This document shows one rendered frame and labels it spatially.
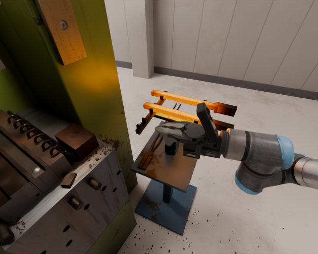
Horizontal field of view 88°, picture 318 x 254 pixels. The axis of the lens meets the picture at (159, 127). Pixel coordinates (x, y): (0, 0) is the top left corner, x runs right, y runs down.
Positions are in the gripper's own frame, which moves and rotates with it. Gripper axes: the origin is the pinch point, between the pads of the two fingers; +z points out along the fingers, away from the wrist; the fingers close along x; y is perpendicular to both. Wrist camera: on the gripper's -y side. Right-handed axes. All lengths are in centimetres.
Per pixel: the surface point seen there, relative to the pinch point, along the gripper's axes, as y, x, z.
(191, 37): 10, 245, 15
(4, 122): 4, -6, 58
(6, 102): 4, 5, 71
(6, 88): -2, 8, 70
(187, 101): 7.3, 33.1, -5.6
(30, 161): 7.2, -17.3, 36.0
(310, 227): 105, 42, -107
